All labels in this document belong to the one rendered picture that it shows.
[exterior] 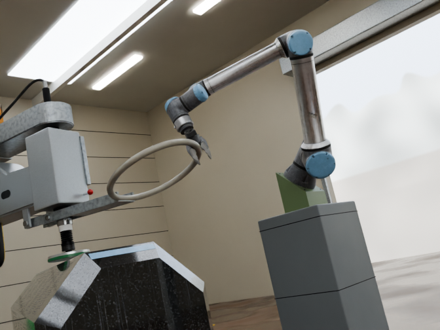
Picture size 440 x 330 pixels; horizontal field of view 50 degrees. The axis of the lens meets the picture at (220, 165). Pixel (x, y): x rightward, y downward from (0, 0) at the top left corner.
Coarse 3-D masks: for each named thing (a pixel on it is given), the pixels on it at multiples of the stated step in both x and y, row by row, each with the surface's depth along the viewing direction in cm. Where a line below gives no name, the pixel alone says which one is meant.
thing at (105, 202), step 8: (88, 200) 236; (96, 200) 233; (104, 200) 230; (112, 200) 228; (120, 200) 227; (128, 200) 232; (64, 208) 244; (72, 208) 241; (80, 208) 238; (88, 208) 235; (96, 208) 235; (104, 208) 240; (40, 216) 254; (48, 216) 249; (56, 216) 247; (64, 216) 244; (80, 216) 254; (24, 224) 254; (32, 224) 256; (40, 224) 253; (48, 224) 266; (56, 224) 263
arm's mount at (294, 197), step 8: (280, 176) 259; (280, 184) 259; (288, 184) 256; (280, 192) 259; (288, 192) 256; (296, 192) 253; (304, 192) 250; (312, 192) 255; (320, 192) 262; (288, 200) 256; (296, 200) 253; (304, 200) 249; (312, 200) 252; (320, 200) 259; (288, 208) 256; (296, 208) 253
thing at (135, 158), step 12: (156, 144) 202; (168, 144) 204; (180, 144) 208; (192, 144) 215; (132, 156) 201; (144, 156) 201; (120, 168) 202; (192, 168) 239; (108, 192) 215; (144, 192) 240; (156, 192) 242
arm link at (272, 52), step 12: (264, 48) 238; (276, 48) 235; (240, 60) 241; (252, 60) 238; (264, 60) 237; (228, 72) 240; (240, 72) 239; (252, 72) 241; (192, 84) 248; (204, 84) 241; (216, 84) 241; (228, 84) 243
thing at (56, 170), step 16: (48, 128) 249; (32, 144) 254; (48, 144) 247; (64, 144) 255; (32, 160) 253; (48, 160) 246; (64, 160) 251; (80, 160) 261; (32, 176) 252; (48, 176) 245; (64, 176) 248; (80, 176) 258; (32, 192) 251; (48, 192) 244; (64, 192) 245; (80, 192) 254; (48, 208) 248
